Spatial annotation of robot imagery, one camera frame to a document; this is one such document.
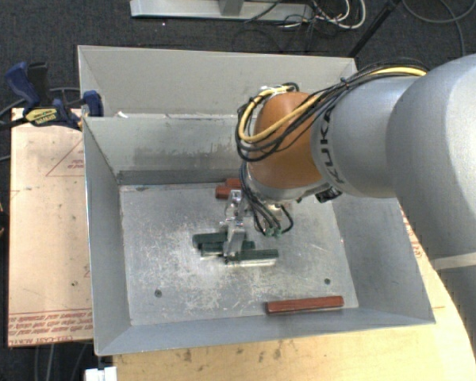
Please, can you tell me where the dark green block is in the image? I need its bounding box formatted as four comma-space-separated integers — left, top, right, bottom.
192, 233, 228, 249
237, 248, 280, 262
198, 241, 256, 258

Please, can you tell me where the grey metal bin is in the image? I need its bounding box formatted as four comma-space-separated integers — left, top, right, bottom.
77, 44, 436, 357

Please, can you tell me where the black cylinder on white bracket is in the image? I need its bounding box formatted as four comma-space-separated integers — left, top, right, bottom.
314, 187, 343, 205

